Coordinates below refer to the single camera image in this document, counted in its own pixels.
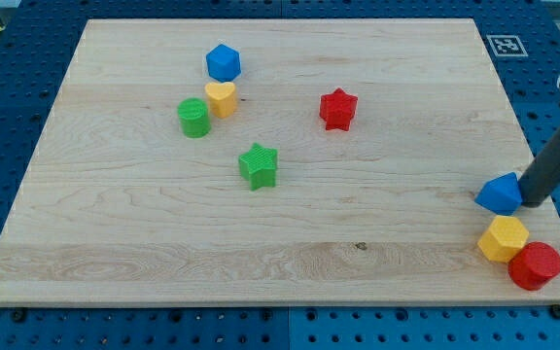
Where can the green cylinder block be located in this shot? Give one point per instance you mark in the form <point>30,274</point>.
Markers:
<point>193,117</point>

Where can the red star block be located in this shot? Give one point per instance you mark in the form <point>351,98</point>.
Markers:
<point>337,109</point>

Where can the yellow hexagon block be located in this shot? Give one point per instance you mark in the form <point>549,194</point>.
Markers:
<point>503,239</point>

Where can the yellow heart block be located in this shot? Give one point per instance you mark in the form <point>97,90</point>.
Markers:
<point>222,98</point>

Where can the blue hexagon block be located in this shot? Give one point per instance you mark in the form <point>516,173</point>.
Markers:
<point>223,63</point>

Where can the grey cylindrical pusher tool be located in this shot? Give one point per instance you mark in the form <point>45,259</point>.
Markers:
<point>542,176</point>

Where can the blue triangle block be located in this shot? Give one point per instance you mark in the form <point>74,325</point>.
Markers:
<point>500,195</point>

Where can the green star block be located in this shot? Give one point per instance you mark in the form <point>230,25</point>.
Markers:
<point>258,166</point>

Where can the white fiducial marker tag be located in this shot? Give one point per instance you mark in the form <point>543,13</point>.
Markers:
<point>503,45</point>

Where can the red cylinder block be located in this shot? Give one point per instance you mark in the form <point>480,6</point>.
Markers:
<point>534,266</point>

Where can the wooden board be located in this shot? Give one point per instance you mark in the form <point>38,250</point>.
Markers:
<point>118,208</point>

